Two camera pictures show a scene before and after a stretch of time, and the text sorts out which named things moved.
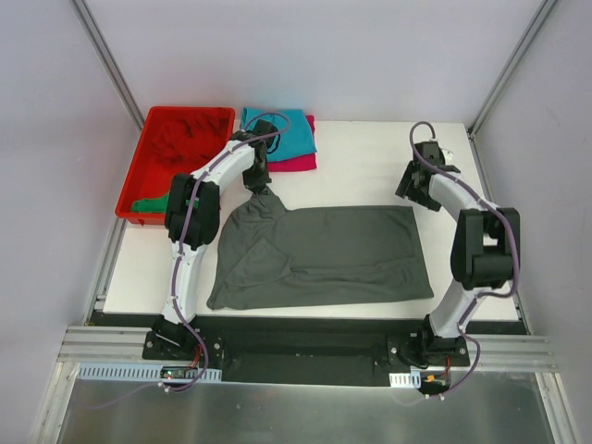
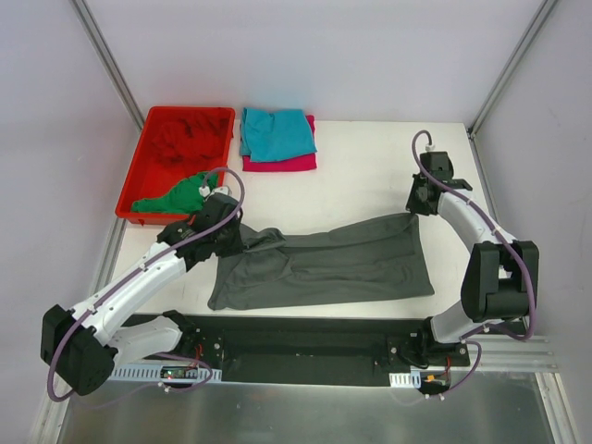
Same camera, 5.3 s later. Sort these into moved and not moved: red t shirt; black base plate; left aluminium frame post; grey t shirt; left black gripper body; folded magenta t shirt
Moved: grey t shirt; left black gripper body
Not moved: left aluminium frame post; folded magenta t shirt; red t shirt; black base plate
